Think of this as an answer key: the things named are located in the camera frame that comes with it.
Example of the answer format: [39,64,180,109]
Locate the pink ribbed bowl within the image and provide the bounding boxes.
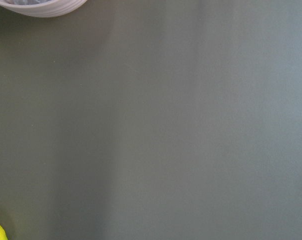
[0,0,87,18]

